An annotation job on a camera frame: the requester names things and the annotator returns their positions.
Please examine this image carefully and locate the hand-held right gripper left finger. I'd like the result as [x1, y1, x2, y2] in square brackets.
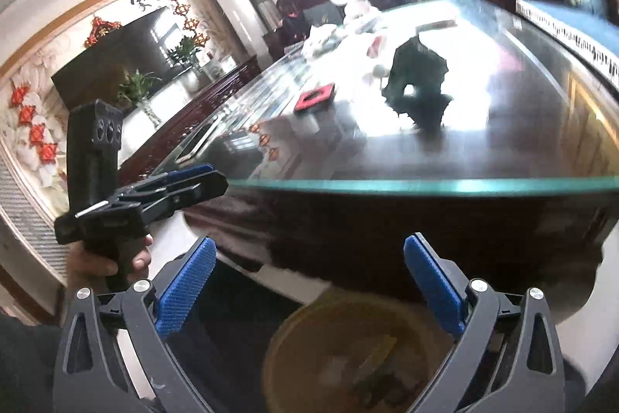
[53, 236, 218, 413]

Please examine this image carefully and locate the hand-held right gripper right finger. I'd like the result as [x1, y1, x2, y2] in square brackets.
[404, 234, 566, 413]

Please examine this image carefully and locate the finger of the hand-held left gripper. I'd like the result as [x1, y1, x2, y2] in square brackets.
[137, 171, 229, 226]
[121, 164, 218, 202]

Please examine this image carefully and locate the yellow trash bin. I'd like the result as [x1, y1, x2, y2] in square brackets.
[261, 294, 465, 413]

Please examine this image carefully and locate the green paper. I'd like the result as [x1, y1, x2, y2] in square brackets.
[382, 36, 455, 134]

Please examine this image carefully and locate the person's left forearm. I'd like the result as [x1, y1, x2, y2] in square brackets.
[0, 282, 73, 413]

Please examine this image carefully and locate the person's left hand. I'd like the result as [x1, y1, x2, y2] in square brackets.
[65, 233, 154, 293]

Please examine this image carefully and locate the carved wooden cabinet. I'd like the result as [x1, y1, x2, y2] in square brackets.
[118, 55, 259, 190]

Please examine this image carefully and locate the leafy plant in vase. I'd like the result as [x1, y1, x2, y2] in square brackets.
[118, 72, 162, 127]

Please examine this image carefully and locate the black television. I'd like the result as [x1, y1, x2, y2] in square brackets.
[51, 13, 174, 111]

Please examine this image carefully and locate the bamboo plant in vase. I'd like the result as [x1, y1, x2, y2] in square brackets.
[171, 36, 204, 93]

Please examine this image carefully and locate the red knot ornament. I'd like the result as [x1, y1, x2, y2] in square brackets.
[84, 17, 121, 49]

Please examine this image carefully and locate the red black square box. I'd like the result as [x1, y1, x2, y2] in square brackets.
[294, 83, 337, 111]

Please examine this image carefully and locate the red knot hanging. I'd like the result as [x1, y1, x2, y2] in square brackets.
[164, 0, 211, 56]

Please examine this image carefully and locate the white standing air conditioner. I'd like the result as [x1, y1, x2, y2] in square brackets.
[203, 0, 259, 60]

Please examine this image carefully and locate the white crumpled paper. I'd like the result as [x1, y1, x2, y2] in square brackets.
[301, 26, 346, 58]

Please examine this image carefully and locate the floral wall mural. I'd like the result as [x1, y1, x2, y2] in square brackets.
[0, 0, 228, 201]

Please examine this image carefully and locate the white ribbed wall panel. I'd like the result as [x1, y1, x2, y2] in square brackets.
[0, 161, 69, 284]

